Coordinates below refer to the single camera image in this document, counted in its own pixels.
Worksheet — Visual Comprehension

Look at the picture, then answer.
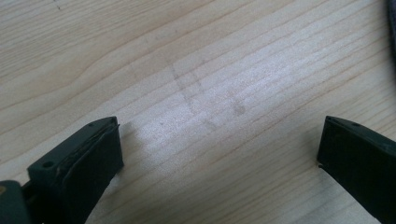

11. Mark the dark cloth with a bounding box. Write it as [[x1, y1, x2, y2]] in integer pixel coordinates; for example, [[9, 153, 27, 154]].
[[387, 0, 396, 60]]

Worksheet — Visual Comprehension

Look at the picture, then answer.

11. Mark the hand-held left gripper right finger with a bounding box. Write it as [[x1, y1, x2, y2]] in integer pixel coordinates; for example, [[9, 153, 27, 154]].
[[317, 115, 396, 224]]

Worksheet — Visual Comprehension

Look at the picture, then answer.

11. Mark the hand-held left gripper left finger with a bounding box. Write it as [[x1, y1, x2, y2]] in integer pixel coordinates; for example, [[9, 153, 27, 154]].
[[21, 116, 125, 224]]

